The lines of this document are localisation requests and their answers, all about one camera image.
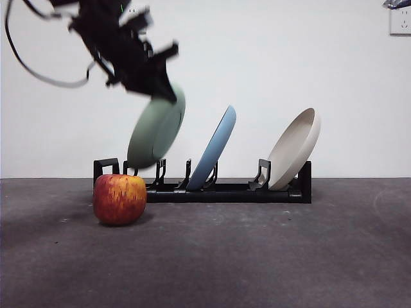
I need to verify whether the green plate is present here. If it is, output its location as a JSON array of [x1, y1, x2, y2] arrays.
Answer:
[[127, 81, 187, 170]]

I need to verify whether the red yellow apple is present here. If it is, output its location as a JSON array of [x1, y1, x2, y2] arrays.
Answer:
[[92, 173, 148, 227]]

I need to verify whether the blue plate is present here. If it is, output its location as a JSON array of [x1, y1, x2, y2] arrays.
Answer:
[[186, 104, 238, 190]]

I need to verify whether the black plate rack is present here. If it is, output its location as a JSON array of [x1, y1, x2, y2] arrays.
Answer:
[[93, 157, 313, 204]]

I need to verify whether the beige plate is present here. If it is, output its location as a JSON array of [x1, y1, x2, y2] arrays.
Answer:
[[268, 107, 322, 190]]

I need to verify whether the black cable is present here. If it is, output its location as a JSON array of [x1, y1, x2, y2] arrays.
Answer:
[[4, 0, 97, 89]]

